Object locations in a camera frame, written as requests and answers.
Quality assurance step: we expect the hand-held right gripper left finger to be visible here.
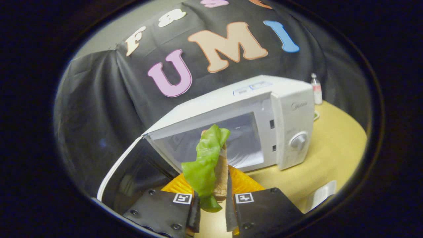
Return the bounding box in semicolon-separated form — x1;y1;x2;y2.
123;172;201;238

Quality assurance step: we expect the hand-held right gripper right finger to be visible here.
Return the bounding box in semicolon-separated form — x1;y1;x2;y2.
226;165;304;237

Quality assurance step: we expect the lettuce sandwich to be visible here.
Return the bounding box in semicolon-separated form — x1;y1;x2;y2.
181;124;231;213

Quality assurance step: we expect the white microwave oven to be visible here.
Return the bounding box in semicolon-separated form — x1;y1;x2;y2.
97;75;314;215

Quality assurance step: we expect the white rectangular plastic box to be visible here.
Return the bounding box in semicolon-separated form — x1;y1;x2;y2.
306;180;337;212

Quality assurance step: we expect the small clear bottle pink label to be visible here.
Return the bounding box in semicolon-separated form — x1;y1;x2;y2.
311;73;323;105

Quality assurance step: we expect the black backdrop cloth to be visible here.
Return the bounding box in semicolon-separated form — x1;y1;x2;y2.
55;0;370;199

